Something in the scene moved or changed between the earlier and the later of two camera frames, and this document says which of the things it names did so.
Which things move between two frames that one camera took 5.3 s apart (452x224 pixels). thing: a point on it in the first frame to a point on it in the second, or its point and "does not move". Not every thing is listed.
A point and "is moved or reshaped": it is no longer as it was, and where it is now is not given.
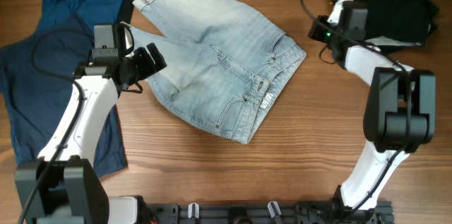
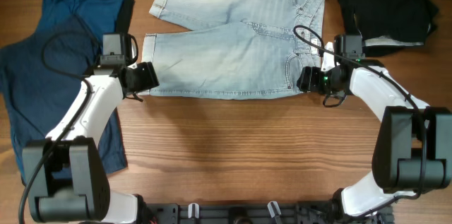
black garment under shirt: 126,9 does not move
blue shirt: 37,72 does not move
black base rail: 322,212 does not move
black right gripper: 316,32 to 309,79
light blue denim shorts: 228,67 is moved or reshaped
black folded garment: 400,12 does not move
